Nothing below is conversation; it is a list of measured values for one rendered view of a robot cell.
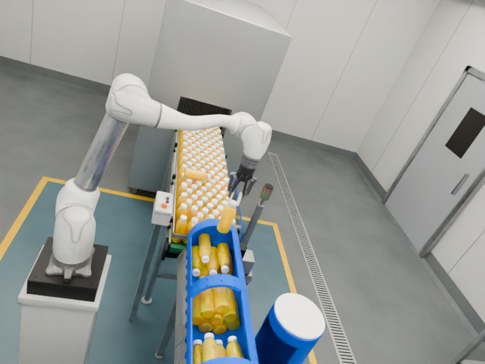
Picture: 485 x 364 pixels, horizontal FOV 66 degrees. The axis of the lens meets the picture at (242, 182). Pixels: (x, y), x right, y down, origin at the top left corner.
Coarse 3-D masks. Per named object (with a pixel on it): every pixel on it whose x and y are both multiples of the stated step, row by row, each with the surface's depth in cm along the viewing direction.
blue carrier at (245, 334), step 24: (192, 240) 210; (216, 240) 212; (240, 264) 186; (192, 288) 171; (240, 288) 170; (192, 312) 162; (240, 312) 180; (192, 336) 152; (216, 336) 175; (240, 336) 171; (192, 360) 143; (216, 360) 136; (240, 360) 138
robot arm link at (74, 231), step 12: (60, 216) 154; (72, 216) 153; (84, 216) 156; (60, 228) 152; (72, 228) 152; (84, 228) 154; (60, 240) 154; (72, 240) 153; (84, 240) 156; (60, 252) 156; (72, 252) 156; (84, 252) 160
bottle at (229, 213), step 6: (228, 204) 188; (228, 210) 187; (234, 210) 187; (222, 216) 189; (228, 216) 187; (234, 216) 189; (222, 222) 190; (228, 222) 189; (222, 228) 191; (228, 228) 192
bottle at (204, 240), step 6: (204, 234) 207; (198, 240) 206; (204, 240) 202; (210, 240) 206; (198, 246) 202; (204, 246) 198; (210, 246) 201; (198, 252) 199; (204, 252) 196; (210, 252) 198
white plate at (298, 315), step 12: (276, 300) 196; (288, 300) 199; (300, 300) 202; (276, 312) 189; (288, 312) 192; (300, 312) 195; (312, 312) 197; (288, 324) 185; (300, 324) 188; (312, 324) 190; (324, 324) 193; (300, 336) 182; (312, 336) 184
